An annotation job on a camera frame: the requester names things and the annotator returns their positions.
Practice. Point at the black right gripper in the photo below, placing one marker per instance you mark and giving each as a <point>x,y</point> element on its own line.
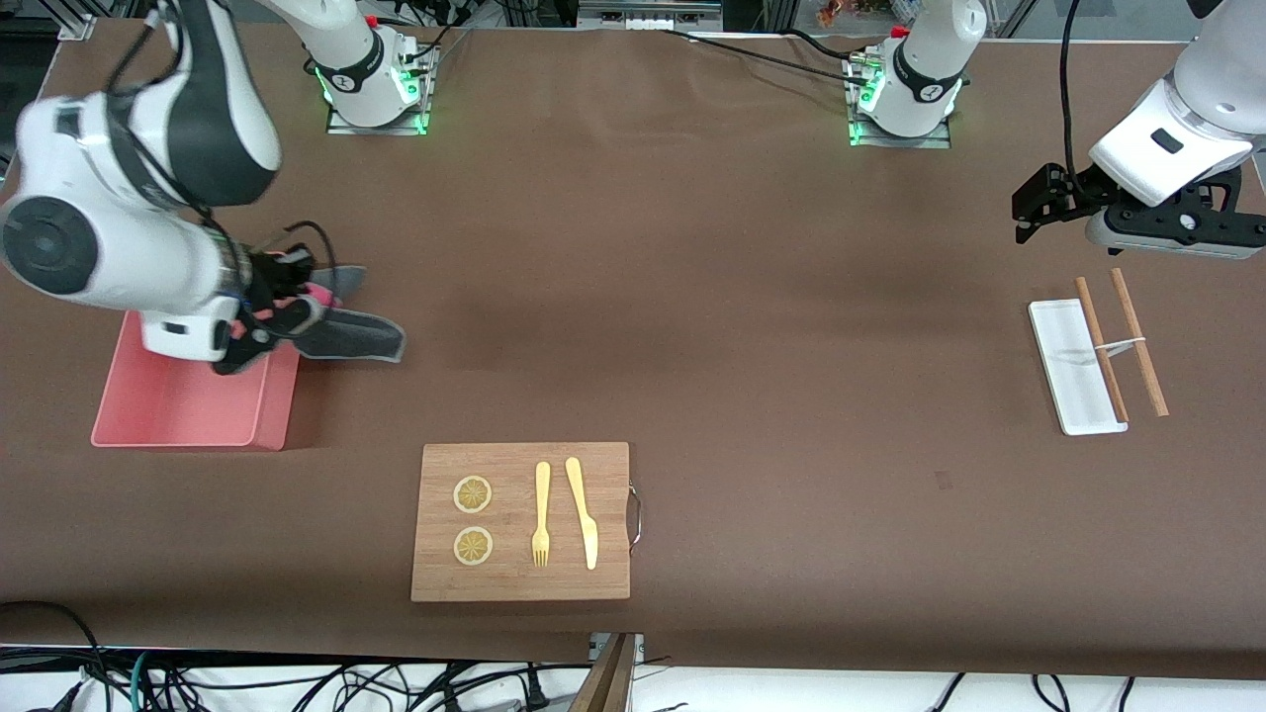
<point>265,280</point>

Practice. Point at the red and grey cloth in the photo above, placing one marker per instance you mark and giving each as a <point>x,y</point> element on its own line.
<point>361,338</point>

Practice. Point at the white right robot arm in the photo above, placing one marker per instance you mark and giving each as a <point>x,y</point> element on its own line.
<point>129,257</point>

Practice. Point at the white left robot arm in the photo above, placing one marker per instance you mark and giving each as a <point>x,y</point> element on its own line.
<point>930,59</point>

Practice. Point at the pink plastic bin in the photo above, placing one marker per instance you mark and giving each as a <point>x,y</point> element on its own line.
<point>188,415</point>

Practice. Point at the lemon slice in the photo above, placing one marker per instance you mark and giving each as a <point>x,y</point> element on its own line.
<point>473,547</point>
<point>473,494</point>

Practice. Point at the yellow plastic fork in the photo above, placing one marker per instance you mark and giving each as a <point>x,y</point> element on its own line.
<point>542,494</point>

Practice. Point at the yellow plastic knife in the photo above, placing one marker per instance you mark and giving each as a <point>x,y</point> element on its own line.
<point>584,514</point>

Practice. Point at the wooden cutting board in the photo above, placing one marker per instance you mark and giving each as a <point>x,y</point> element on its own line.
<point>519,583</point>

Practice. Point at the grey electronics box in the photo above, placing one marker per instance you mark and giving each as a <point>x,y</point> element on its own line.
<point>648,15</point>

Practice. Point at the black power plug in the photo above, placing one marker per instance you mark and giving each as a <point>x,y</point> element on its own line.
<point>536,692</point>

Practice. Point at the wooden plank piece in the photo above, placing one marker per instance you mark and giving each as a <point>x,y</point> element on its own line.
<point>603,687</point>

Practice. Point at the brown table cover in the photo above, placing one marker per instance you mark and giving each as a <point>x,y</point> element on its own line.
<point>791,396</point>

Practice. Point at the white rectangular tray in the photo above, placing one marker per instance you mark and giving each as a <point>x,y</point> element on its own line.
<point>1073,366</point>

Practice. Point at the white rubber band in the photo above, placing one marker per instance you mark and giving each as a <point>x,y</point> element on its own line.
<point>1123,345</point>

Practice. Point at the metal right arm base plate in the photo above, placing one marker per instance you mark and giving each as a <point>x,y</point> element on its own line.
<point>381,127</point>

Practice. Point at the aluminium frame profile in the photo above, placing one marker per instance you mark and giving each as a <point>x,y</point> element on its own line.
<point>77,20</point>

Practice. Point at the small metal bracket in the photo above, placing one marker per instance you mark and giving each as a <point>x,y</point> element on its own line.
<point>638,645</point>

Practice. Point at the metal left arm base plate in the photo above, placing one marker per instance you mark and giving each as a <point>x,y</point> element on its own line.
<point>900,141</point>

